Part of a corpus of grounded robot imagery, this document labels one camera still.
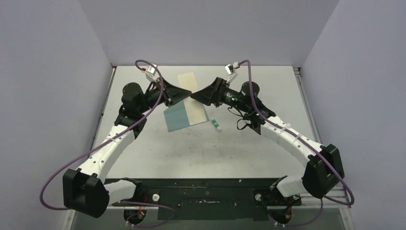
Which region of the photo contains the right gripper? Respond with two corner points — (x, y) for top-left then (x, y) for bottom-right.
(190, 78), (249, 114)

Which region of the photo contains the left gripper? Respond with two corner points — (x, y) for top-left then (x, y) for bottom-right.
(137, 78), (192, 114)

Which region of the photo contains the teal envelope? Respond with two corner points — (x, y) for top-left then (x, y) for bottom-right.
(164, 101), (209, 132)

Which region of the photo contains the tan letter paper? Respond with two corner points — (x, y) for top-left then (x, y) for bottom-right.
(177, 72), (208, 126)

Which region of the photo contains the green white glue stick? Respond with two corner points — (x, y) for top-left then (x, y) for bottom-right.
(211, 119), (222, 132)

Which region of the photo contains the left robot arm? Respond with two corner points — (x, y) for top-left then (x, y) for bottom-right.
(63, 80), (192, 218)

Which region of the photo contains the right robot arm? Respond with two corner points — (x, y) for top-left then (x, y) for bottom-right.
(191, 78), (344, 205)

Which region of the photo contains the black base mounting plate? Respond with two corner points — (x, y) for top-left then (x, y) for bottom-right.
(104, 177), (302, 221)

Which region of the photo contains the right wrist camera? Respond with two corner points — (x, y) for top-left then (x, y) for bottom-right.
(225, 62), (240, 84)

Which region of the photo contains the aluminium frame rail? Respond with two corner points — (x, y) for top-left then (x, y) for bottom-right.
(61, 187), (354, 230)

